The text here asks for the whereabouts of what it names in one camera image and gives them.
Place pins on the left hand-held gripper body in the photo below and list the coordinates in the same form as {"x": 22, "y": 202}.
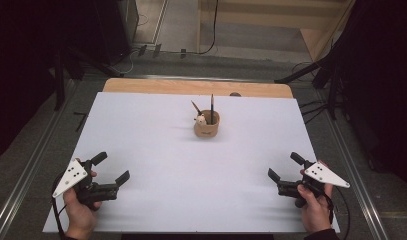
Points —
{"x": 91, "y": 190}

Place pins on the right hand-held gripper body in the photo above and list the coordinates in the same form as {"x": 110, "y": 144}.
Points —
{"x": 291, "y": 188}

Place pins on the tan fabric pen holder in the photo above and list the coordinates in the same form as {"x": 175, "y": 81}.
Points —
{"x": 207, "y": 129}

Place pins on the dark green pencil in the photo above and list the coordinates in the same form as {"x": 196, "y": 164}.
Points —
{"x": 211, "y": 108}

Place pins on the brush with gold ferrule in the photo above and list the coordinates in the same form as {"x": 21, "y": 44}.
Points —
{"x": 196, "y": 107}

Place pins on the person's left hand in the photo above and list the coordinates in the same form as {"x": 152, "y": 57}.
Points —
{"x": 79, "y": 220}

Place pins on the person's right hand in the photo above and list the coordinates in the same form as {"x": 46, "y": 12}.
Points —
{"x": 316, "y": 213}

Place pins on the white table board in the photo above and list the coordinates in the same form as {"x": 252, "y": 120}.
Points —
{"x": 157, "y": 150}

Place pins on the black metal stand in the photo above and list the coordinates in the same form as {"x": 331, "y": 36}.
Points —
{"x": 59, "y": 90}
{"x": 332, "y": 96}

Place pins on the small dark round object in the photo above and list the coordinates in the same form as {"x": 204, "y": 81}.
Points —
{"x": 235, "y": 94}

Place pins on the small cream plush toy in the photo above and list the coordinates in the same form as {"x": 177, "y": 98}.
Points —
{"x": 200, "y": 119}

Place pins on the wooden table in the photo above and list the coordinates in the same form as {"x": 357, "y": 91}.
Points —
{"x": 177, "y": 86}

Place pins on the black curtain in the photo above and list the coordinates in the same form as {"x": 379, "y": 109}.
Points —
{"x": 384, "y": 83}
{"x": 17, "y": 66}

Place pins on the small dark floor adapter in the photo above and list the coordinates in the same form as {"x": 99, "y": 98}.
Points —
{"x": 183, "y": 53}
{"x": 142, "y": 50}

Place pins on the black cabinet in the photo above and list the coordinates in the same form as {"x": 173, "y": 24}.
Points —
{"x": 124, "y": 26}

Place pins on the light wooden desk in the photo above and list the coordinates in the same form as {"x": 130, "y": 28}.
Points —
{"x": 257, "y": 20}

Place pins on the metal floor rail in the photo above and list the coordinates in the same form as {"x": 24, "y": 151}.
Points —
{"x": 11, "y": 200}
{"x": 369, "y": 206}

